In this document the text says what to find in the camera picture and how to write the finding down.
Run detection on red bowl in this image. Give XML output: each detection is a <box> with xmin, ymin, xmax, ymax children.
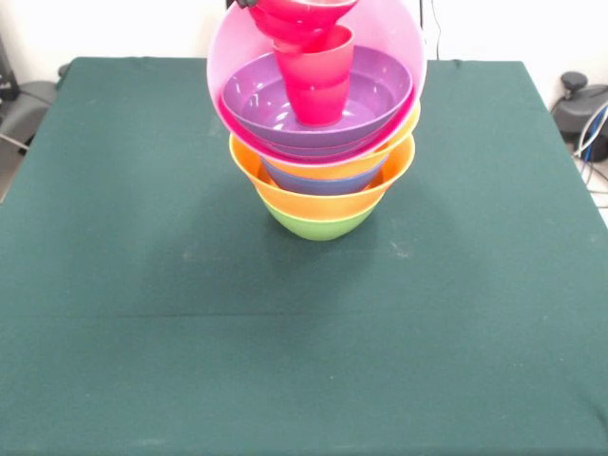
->
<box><xmin>245</xmin><ymin>0</ymin><xmax>358</xmax><ymax>54</ymax></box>

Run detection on pink bowl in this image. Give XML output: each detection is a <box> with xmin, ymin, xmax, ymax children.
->
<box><xmin>205</xmin><ymin>0</ymin><xmax>428</xmax><ymax>167</ymax></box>

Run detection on green bowl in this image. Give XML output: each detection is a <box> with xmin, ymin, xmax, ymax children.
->
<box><xmin>263</xmin><ymin>201</ymin><xmax>376</xmax><ymax>242</ymax></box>

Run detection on black wall cable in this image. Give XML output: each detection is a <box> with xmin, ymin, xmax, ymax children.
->
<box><xmin>417</xmin><ymin>0</ymin><xmax>446</xmax><ymax>61</ymax></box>

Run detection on blue bowl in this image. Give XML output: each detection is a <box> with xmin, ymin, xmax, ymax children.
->
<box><xmin>260</xmin><ymin>159</ymin><xmax>389</xmax><ymax>197</ymax></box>

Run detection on floor cable bundle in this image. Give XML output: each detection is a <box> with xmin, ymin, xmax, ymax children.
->
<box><xmin>572</xmin><ymin>102</ymin><xmax>608</xmax><ymax>210</ymax></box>

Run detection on orange bowl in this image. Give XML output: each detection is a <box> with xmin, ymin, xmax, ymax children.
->
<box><xmin>228</xmin><ymin>132</ymin><xmax>417</xmax><ymax>222</ymax></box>
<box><xmin>260</xmin><ymin>104</ymin><xmax>423</xmax><ymax>181</ymax></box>

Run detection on red cup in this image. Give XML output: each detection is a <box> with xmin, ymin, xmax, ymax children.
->
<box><xmin>272</xmin><ymin>26</ymin><xmax>356</xmax><ymax>127</ymax></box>

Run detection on purple bowl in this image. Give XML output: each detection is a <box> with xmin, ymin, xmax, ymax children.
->
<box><xmin>218</xmin><ymin>44</ymin><xmax>414</xmax><ymax>158</ymax></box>

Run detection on dark green tablecloth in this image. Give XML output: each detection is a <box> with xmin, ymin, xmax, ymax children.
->
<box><xmin>0</xmin><ymin>56</ymin><xmax>608</xmax><ymax>456</ymax></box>

